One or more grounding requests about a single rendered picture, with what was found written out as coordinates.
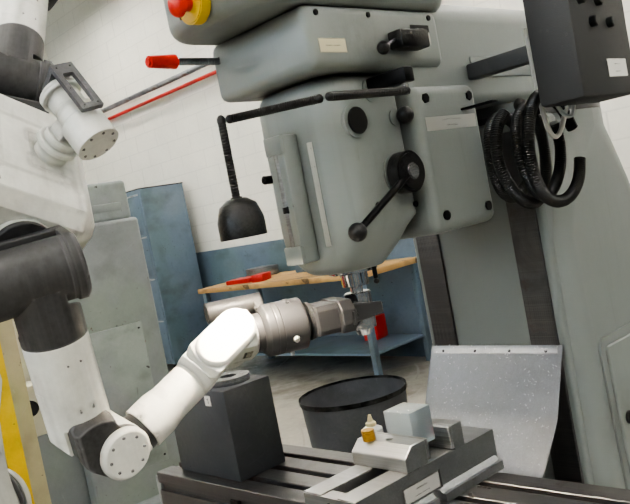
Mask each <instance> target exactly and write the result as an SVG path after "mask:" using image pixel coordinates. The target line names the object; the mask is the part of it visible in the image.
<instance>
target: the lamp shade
mask: <svg viewBox="0 0 630 504"><path fill-rule="evenodd" d="M230 199H231V200H228V201H226V202H225V203H224V204H223V205H222V206H221V207H220V208H219V214H218V222H217V226H218V231H219V236H220V241H221V242H224V241H230V240H235V239H241V238H246V237H251V236H256V235H261V234H265V233H267V228H266V223H265V218H264V215H263V213H262V211H261V209H260V207H259V205H258V204H257V202H256V201H254V200H252V199H250V198H248V197H242V196H239V197H234V198H230Z"/></svg>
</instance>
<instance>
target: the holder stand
mask: <svg viewBox="0 0 630 504"><path fill-rule="evenodd" d="M174 431H175V436H176V441H177V446H178V451H179V455H180V460H181V465H182V469H183V470H188V471H192V472H197V473H202V474H206V475H211V476H215V477H220V478H224V479H229V480H233V481H238V482H243V481H245V480H247V479H249V478H251V477H253V476H255V475H258V474H260V473H262V472H264V471H266V470H268V469H270V468H272V467H274V466H277V465H279V464H281V463H283V462H285V457H284V452H283V447H282V442H281V437H280V432H279V427H278V421H277V416H276V411H275V406H274V401H273V396H272V391H271V386H270V381H269V376H268V375H251V374H249V371H248V370H237V371H230V372H226V373H223V374H222V375H221V376H220V378H219V379H218V380H217V381H216V383H215V385H214V386H213V387H212V388H211V389H210V390H209V391H208V392H207V393H206V394H205V395H204V397H203V398H202V399H201V400H200V401H199V402H198V403H197V404H196V405H195V406H194V407H193V408H192V409H191V410H190V411H189V412H188V413H187V414H186V415H185V416H184V417H183V419H182V420H181V421H180V423H179V424H178V426H177V427H176V429H175V430H174Z"/></svg>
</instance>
